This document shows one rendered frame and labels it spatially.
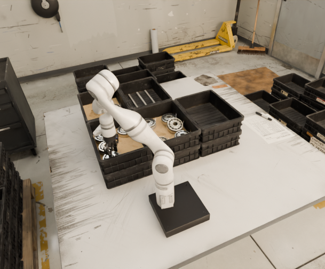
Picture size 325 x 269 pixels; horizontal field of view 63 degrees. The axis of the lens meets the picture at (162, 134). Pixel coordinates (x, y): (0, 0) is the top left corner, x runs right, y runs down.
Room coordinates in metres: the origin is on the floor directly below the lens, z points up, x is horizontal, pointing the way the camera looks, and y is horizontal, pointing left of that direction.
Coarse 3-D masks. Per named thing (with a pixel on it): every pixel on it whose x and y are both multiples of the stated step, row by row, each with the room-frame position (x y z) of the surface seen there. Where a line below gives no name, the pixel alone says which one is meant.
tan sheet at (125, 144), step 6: (120, 138) 1.30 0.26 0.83; (126, 138) 1.30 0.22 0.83; (96, 144) 1.26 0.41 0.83; (120, 144) 1.24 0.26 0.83; (126, 144) 1.24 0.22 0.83; (132, 144) 1.23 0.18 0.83; (138, 144) 1.23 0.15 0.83; (120, 150) 1.19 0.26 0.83; (126, 150) 1.18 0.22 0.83; (132, 150) 1.18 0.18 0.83; (102, 156) 1.14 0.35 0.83
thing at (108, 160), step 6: (96, 120) 1.38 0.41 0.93; (90, 132) 1.25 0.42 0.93; (96, 150) 1.09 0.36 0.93; (138, 150) 1.06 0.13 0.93; (144, 150) 1.07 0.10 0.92; (114, 156) 1.03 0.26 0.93; (120, 156) 1.03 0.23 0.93; (126, 156) 1.04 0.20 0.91; (102, 162) 0.99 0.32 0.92; (108, 162) 1.00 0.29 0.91
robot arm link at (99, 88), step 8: (96, 80) 0.88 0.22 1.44; (104, 80) 0.88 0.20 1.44; (88, 88) 0.87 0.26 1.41; (96, 88) 0.86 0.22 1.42; (104, 88) 0.86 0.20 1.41; (112, 88) 0.88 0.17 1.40; (96, 96) 0.86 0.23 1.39; (104, 96) 0.85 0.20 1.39; (104, 104) 0.85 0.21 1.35; (112, 104) 0.86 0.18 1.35; (112, 112) 0.85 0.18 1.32; (120, 112) 0.85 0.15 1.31; (128, 112) 0.87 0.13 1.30; (136, 112) 0.90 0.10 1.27; (120, 120) 0.85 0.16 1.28; (128, 120) 0.85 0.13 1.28; (136, 120) 0.86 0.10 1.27; (128, 128) 0.84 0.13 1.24
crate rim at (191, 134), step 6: (162, 102) 1.53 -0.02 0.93; (174, 102) 1.52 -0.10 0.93; (138, 108) 1.48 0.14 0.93; (144, 108) 1.48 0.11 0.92; (180, 108) 1.44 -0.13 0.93; (186, 114) 1.37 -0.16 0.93; (192, 120) 1.30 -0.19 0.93; (198, 126) 1.23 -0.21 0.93; (192, 132) 1.18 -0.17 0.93; (198, 132) 1.19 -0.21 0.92; (174, 138) 1.14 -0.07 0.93; (180, 138) 1.15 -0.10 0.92; (186, 138) 1.16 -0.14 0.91; (168, 144) 1.12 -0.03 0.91
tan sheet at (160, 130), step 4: (160, 116) 1.51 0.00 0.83; (156, 120) 1.47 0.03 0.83; (160, 120) 1.47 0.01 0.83; (156, 124) 1.42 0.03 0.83; (160, 124) 1.42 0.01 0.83; (156, 128) 1.38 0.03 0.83; (160, 128) 1.38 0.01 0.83; (164, 128) 1.37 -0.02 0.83; (156, 132) 1.33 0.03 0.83; (160, 132) 1.33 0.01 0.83; (164, 132) 1.33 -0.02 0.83; (168, 132) 1.33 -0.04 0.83; (160, 136) 1.29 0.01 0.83; (164, 136) 1.29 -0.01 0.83; (168, 136) 1.29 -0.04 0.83; (172, 136) 1.29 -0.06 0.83
